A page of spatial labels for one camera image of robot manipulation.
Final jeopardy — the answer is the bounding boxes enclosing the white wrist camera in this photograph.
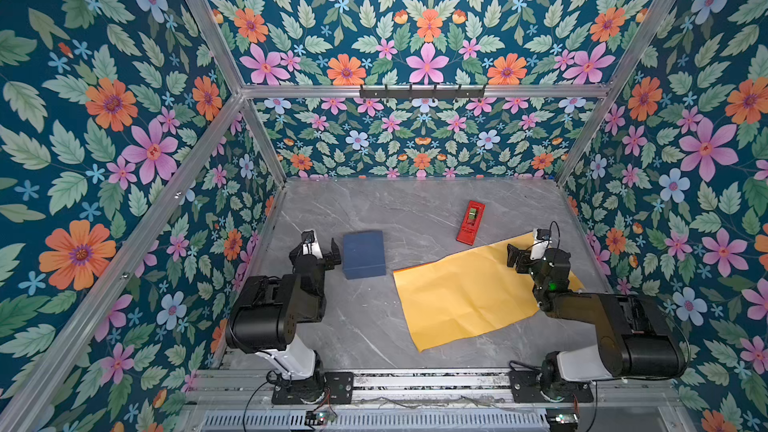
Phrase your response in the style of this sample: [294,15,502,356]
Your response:
[530,228,552,261]
[299,230,322,258]

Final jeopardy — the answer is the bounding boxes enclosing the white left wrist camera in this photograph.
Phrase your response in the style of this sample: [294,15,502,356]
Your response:
[299,230,322,258]

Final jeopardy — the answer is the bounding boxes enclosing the left small circuit board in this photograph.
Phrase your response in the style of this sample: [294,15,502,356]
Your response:
[304,410,337,429]

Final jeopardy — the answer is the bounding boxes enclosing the right small circuit board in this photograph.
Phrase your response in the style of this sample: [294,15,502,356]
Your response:
[546,412,579,432]

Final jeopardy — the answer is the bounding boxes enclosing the red tape dispenser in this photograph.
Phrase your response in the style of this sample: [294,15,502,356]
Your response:
[456,200,485,246]

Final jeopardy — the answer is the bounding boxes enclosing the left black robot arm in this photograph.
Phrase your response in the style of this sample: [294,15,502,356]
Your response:
[225,230,342,403]

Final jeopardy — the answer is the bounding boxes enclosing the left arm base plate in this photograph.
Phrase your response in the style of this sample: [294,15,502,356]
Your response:
[271,372,355,405]

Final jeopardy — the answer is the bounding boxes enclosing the small circuit board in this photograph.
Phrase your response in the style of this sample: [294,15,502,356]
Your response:
[546,412,579,432]
[304,410,337,429]

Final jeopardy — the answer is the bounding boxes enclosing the blue gift box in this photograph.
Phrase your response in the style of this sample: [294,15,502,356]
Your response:
[342,231,386,280]

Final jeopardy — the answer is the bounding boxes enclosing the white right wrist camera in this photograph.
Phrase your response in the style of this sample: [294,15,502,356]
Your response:
[530,228,552,261]

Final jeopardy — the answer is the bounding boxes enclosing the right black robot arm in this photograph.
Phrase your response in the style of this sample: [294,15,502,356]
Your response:
[507,241,687,400]

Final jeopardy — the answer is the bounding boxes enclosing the aluminium mounting rail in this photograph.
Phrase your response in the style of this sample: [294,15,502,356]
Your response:
[186,367,683,410]

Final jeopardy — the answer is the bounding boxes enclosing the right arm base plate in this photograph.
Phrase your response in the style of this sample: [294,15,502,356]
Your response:
[508,369,594,404]

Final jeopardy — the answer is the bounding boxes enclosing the black hook rail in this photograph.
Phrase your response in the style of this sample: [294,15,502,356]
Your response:
[358,84,486,101]

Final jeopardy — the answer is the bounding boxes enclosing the white slotted cable duct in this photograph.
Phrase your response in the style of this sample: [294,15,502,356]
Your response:
[200,409,549,431]

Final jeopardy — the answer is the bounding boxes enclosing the yellow orange wrapping paper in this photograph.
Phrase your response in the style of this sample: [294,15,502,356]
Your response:
[392,232,586,353]

